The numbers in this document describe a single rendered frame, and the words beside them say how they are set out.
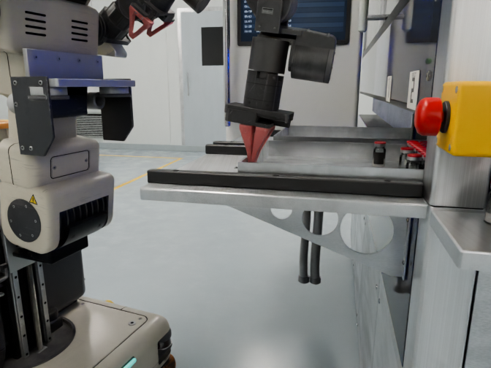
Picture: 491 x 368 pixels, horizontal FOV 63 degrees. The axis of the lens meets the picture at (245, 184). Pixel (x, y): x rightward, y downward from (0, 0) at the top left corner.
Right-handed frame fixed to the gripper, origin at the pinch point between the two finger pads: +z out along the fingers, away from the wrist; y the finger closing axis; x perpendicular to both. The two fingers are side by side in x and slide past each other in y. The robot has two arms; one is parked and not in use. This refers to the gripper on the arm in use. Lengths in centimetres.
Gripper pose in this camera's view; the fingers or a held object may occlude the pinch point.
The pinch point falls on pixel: (252, 163)
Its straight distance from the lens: 66.6
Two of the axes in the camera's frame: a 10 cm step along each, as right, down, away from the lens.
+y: 9.6, 2.0, -1.9
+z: -1.4, 9.5, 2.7
